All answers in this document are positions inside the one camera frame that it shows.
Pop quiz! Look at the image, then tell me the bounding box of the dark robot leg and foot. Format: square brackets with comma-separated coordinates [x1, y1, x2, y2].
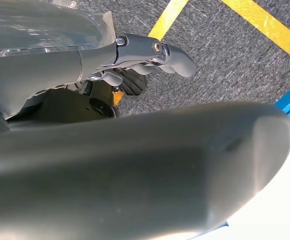
[7, 67, 148, 126]

